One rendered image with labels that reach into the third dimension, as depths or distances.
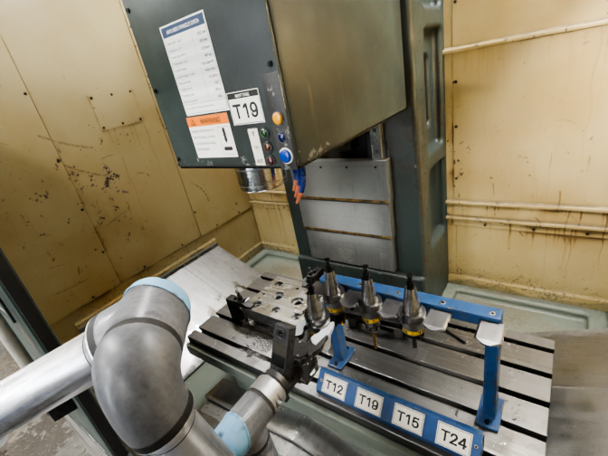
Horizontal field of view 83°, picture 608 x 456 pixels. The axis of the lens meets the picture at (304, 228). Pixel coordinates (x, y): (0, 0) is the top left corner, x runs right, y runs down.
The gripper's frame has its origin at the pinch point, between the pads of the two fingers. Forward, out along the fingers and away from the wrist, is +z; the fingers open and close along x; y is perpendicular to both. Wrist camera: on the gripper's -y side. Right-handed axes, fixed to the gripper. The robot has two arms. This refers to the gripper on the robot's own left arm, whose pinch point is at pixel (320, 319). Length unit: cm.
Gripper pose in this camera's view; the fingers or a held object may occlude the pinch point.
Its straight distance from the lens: 92.2
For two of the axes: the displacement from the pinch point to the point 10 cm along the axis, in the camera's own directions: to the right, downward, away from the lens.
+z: 5.6, -4.6, 6.9
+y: 1.9, 8.8, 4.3
